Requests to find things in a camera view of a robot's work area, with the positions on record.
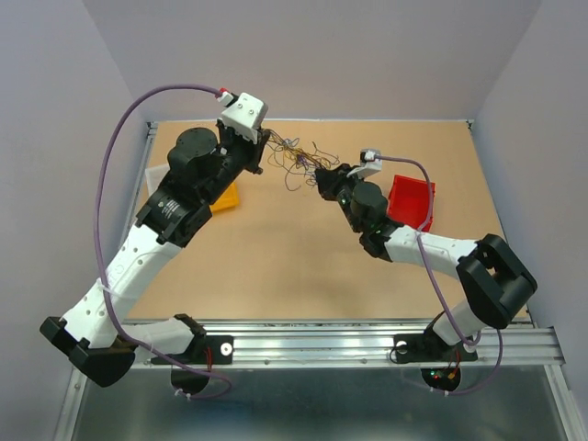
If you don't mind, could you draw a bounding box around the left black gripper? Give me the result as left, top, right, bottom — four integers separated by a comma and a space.
199, 115, 268, 205

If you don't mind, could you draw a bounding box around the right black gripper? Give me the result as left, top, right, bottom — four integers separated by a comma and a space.
319, 164, 368, 233

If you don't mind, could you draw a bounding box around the thin wire bundle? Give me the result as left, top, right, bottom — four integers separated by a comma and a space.
265, 131, 341, 192

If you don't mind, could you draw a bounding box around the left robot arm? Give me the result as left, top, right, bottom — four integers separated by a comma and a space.
40, 120, 270, 387

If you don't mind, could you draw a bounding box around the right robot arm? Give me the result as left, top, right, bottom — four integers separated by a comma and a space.
315, 164, 537, 364

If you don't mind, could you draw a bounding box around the yellow plastic bin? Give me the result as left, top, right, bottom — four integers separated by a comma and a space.
210, 183, 240, 213

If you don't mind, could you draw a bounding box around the red plastic bin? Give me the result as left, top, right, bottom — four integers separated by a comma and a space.
388, 175, 434, 232

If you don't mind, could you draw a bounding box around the white plastic bin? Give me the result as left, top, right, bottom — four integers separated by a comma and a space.
144, 164, 169, 196

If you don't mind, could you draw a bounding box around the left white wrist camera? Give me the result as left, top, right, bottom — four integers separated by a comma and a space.
217, 89, 268, 143

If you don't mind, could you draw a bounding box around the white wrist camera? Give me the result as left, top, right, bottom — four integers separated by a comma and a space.
217, 89, 268, 143
346, 149, 383, 179

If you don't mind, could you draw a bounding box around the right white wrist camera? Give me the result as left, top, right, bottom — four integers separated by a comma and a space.
346, 149, 383, 179

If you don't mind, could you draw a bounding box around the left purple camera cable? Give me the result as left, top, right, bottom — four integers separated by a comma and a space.
95, 84, 235, 401

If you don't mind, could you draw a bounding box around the aluminium front rail frame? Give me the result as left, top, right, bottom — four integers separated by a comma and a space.
201, 320, 565, 370

